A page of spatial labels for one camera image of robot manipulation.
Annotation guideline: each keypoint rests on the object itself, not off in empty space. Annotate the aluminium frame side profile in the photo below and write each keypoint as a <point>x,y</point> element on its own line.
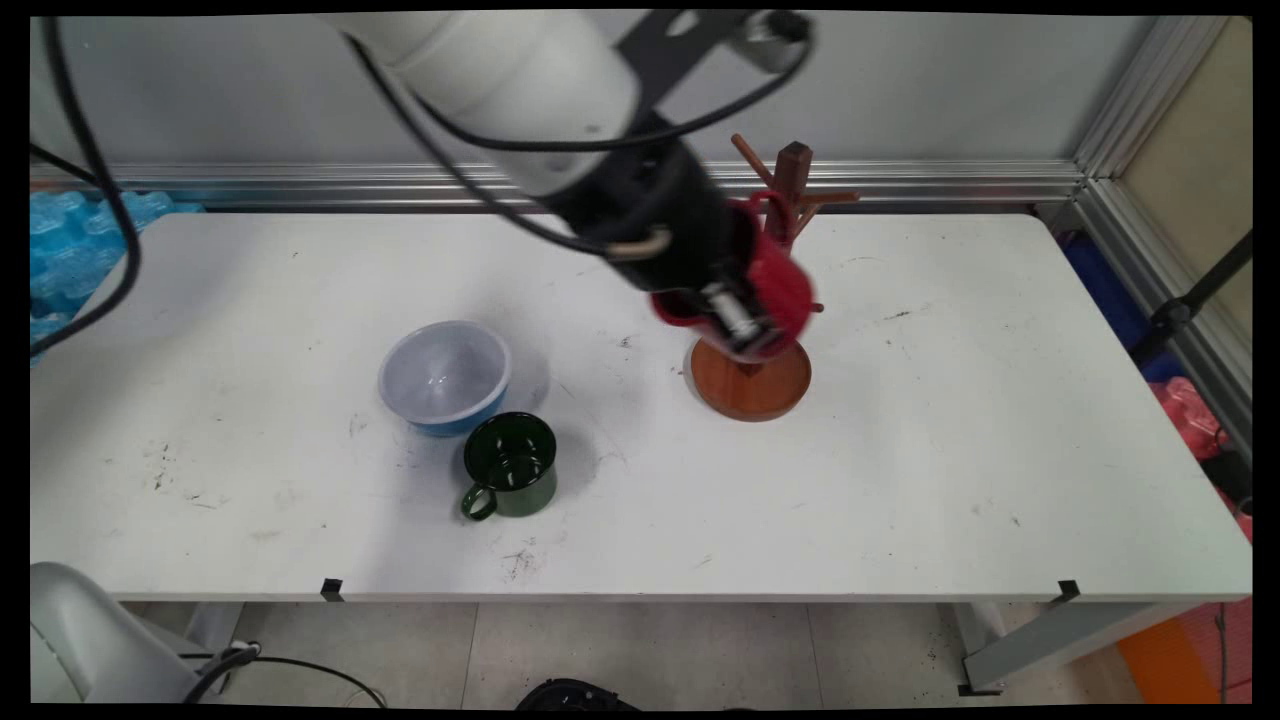
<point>1140,110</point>

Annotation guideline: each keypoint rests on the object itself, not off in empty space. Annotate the white bowl with blue outside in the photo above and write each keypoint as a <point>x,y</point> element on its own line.
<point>445,375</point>

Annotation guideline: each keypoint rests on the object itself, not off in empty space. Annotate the wooden mug tree stand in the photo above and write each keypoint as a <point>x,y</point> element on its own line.
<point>750,390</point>

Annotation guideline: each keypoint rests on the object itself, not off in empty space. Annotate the blue bubble wrap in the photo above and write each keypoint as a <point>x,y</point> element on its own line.
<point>70,250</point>

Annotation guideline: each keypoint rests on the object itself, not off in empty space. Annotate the blue plastic bin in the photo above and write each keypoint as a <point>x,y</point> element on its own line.
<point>1100,285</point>

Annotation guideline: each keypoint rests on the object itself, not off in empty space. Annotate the dark green mug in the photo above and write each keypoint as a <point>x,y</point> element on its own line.
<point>510,465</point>

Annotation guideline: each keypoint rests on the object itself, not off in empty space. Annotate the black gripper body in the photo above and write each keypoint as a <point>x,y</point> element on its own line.
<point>660,220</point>

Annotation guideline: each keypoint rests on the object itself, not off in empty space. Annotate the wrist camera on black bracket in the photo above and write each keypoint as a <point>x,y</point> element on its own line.
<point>775,28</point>

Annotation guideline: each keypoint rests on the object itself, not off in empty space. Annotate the black table edge clip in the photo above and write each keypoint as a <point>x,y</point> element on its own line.
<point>1067,590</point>
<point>332,589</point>

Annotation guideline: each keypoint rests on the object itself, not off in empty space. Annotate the horizontal aluminium frame rail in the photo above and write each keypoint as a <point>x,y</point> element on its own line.
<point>300,185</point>

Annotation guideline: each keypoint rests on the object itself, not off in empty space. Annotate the red pink foam wrap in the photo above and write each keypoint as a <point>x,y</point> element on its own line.
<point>1190,415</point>

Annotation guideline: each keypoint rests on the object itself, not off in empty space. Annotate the black object on floor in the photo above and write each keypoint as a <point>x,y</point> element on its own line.
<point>570,695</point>

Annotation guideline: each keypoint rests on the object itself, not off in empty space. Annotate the grey white machine housing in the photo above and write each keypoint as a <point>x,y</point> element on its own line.
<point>90,640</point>

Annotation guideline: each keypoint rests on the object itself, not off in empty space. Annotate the orange box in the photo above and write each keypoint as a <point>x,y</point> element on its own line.
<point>1165,660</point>

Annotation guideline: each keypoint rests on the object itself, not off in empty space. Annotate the grey table leg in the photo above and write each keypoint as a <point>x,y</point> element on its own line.
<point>1040,640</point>

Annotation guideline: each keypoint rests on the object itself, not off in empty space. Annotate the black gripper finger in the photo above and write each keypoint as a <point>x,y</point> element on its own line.
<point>732,318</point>
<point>768,348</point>

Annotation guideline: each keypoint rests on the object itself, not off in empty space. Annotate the red enamel mug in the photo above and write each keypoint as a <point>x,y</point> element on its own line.
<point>790,285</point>

